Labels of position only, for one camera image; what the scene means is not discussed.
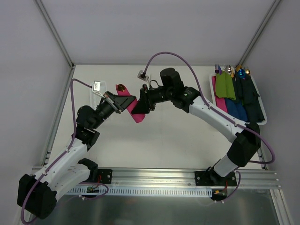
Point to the gold spoon in tray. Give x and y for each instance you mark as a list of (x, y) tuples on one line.
[(247, 71)]

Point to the gold ornate spoon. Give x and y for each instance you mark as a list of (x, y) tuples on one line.
[(121, 87)]

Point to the aluminium mounting rail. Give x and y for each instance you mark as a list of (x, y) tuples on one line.
[(185, 178)]

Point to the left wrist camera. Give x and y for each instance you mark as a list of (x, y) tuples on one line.
[(96, 86)]

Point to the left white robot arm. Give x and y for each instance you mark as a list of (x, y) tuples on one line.
[(40, 192)]

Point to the green rolled napkin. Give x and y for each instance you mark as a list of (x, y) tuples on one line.
[(224, 86)]

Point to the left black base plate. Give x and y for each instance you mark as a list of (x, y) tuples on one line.
[(104, 176)]

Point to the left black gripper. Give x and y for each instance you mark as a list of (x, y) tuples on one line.
[(112, 102)]

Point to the white napkin tray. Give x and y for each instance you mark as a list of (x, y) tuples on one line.
[(259, 98)]

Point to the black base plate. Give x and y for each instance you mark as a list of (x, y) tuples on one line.
[(201, 178), (104, 176)]

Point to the white slotted cutlery basket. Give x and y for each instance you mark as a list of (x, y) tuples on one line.
[(95, 97)]

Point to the silver spoon in tray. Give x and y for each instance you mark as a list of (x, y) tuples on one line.
[(229, 70)]

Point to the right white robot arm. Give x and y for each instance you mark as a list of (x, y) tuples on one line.
[(243, 138)]

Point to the magenta paper napkin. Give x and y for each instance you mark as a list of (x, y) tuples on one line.
[(138, 118)]

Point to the purple fork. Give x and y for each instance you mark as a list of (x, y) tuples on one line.
[(218, 69)]

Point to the blue spoon in tray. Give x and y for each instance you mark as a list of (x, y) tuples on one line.
[(241, 73)]

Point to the white slotted cable duct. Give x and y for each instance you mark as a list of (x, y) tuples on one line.
[(142, 191)]

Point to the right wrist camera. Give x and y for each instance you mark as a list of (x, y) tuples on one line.
[(144, 77)]

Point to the dark navy rolled napkin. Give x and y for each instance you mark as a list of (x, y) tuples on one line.
[(237, 89)]

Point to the blue rolled napkin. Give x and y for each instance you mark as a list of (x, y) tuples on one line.
[(236, 110)]

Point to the dark teal rolled napkin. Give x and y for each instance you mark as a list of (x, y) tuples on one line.
[(250, 100)]

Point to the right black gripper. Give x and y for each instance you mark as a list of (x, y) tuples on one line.
[(145, 98)]

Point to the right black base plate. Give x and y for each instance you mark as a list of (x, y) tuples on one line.
[(201, 178)]

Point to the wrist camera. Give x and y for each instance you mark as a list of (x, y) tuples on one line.
[(96, 86), (144, 77)]

